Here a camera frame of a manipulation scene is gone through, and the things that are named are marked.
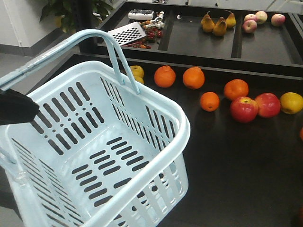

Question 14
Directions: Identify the light blue plastic basket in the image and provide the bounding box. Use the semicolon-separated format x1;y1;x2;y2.
0;29;190;227

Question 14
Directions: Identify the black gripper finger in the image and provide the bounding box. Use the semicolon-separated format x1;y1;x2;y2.
0;89;39;125

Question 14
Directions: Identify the yellow round fruit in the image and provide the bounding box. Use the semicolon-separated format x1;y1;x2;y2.
280;92;303;114

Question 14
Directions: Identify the small red fruit pile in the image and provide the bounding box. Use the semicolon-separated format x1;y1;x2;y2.
127;20;164;50

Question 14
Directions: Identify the knobbed orange left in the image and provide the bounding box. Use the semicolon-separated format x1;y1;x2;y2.
154;65;176;88

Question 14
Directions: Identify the orange behind apples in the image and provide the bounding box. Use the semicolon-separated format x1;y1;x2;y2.
223;79;249;101

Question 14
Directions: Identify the potted green plant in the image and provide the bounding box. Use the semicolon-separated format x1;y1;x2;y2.
39;0;114;34

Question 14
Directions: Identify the yellow brown pear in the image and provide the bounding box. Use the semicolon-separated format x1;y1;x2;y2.
213;17;227;36
225;11;236;28
201;11;215;33

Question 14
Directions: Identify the red apple left pair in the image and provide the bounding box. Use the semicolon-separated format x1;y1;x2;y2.
230;96;258;123

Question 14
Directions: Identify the pink red apple right pair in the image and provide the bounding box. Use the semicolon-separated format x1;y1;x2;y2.
255;93;281;118

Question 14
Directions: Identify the small orange middle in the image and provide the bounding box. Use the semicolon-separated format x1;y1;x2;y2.
200;92;220;112

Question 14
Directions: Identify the pink apple upper shelf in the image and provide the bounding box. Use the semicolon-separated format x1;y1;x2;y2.
242;20;257;34

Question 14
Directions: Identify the small orange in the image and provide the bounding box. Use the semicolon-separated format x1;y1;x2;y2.
200;92;220;112
299;127;303;141

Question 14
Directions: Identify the white electronic device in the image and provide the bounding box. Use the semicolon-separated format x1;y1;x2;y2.
128;9;154;20

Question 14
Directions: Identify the yellow apple front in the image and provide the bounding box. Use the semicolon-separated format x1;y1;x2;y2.
134;76;144;84

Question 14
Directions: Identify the white perforated tray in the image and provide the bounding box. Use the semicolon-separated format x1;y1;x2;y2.
107;22;146;45

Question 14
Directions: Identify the small orange front left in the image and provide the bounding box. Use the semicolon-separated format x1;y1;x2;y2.
299;127;303;141

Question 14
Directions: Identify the yellow apple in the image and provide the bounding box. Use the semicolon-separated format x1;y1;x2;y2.
134;76;144;84
130;65;144;78

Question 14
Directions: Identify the yellow apple back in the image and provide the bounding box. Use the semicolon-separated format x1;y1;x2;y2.
130;65;144;78

